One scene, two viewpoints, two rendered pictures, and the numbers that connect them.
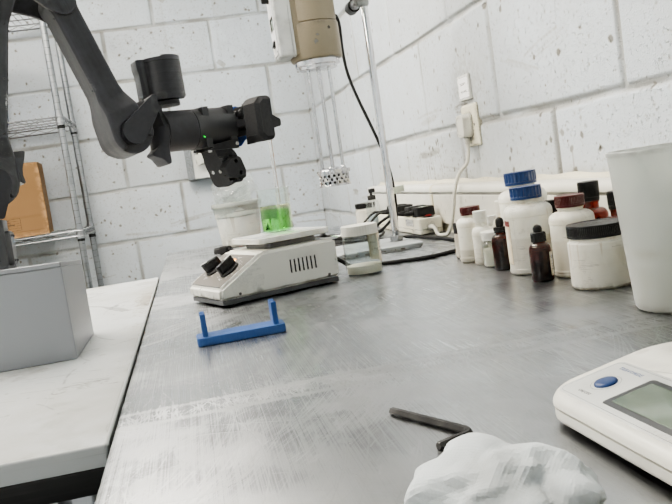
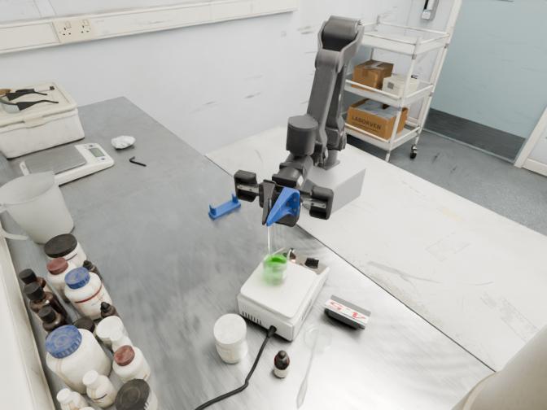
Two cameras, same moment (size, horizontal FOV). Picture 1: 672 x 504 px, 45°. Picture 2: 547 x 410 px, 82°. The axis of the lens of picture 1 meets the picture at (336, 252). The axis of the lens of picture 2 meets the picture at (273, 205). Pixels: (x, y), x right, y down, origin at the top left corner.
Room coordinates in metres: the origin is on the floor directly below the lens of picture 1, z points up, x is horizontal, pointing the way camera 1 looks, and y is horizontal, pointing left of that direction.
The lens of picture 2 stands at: (1.61, -0.13, 1.51)
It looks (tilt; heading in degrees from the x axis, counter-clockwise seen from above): 40 degrees down; 149
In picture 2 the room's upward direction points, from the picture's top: straight up
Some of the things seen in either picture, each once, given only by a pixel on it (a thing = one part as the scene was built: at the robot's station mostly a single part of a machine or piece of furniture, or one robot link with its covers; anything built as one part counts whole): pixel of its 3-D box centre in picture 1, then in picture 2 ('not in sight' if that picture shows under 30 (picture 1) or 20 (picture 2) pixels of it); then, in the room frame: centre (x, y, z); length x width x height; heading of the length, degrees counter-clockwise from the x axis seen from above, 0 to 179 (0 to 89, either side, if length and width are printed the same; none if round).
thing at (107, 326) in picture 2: (498, 247); (113, 333); (1.18, -0.23, 0.93); 0.05 x 0.05 x 0.05
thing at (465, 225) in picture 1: (472, 233); (130, 364); (1.27, -0.21, 0.94); 0.05 x 0.05 x 0.09
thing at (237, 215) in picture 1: (236, 208); not in sight; (2.33, 0.26, 1.01); 0.14 x 0.14 x 0.21
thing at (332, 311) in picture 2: not in sight; (347, 309); (1.37, 0.20, 0.92); 0.09 x 0.06 x 0.04; 29
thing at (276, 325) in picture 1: (239, 321); (224, 205); (0.92, 0.12, 0.92); 0.10 x 0.03 x 0.04; 101
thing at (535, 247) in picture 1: (540, 252); (90, 271); (1.00, -0.25, 0.94); 0.03 x 0.03 x 0.07
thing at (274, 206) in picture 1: (276, 209); (273, 266); (1.27, 0.08, 1.02); 0.06 x 0.05 x 0.08; 50
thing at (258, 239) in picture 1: (279, 235); (279, 283); (1.28, 0.08, 0.98); 0.12 x 0.12 x 0.01; 30
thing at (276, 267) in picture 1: (268, 265); (284, 286); (1.27, 0.11, 0.94); 0.22 x 0.13 x 0.08; 120
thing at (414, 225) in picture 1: (407, 221); not in sight; (2.01, -0.19, 0.92); 0.40 x 0.06 x 0.04; 10
